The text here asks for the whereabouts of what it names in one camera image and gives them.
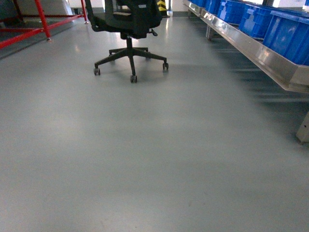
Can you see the black mesh office chair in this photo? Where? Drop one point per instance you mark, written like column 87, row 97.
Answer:
column 132, row 19

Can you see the yellow black traffic cone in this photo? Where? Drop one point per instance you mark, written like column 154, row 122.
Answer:
column 163, row 8

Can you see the blue plastic bin behind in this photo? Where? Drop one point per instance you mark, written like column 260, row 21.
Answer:
column 256, row 19

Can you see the stainless steel roller rack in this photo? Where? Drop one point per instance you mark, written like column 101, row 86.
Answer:
column 288, row 75

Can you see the large blue plastic bin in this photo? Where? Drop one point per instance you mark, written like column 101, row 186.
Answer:
column 288, row 35

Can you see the red metal table frame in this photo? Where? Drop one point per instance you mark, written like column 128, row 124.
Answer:
column 21, row 19

